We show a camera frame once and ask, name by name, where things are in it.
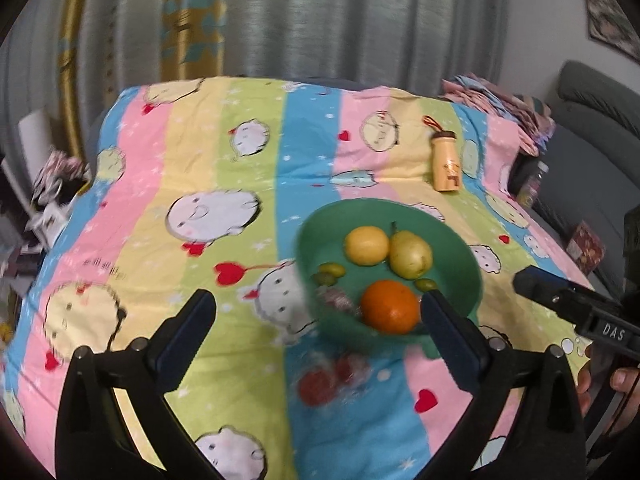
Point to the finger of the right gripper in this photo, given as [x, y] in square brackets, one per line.
[570, 301]

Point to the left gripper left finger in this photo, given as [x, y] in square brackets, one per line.
[92, 440]

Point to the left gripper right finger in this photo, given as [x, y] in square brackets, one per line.
[547, 438]

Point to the green olive fruit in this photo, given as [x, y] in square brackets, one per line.
[324, 279]
[425, 284]
[333, 268]

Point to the yellow-green pear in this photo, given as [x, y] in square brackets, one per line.
[410, 257]

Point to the orange fruit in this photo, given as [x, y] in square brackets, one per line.
[390, 307]

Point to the red tomato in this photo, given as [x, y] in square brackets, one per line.
[317, 387]
[352, 370]

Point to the yellow lemon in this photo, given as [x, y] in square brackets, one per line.
[366, 246]

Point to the green plastic basin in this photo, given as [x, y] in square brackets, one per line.
[320, 240]

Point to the red patterned box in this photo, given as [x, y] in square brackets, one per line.
[585, 248]

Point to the clear plastic bottle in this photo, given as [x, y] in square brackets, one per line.
[528, 192]

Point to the grey sofa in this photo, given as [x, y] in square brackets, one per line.
[593, 159]

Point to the folded pink patterned clothes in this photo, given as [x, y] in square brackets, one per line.
[532, 116]

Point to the yellow bear water bottle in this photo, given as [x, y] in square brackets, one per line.
[445, 158]

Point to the clutter pile of bags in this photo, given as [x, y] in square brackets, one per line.
[35, 221]

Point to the framed wall picture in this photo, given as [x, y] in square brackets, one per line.
[608, 23]

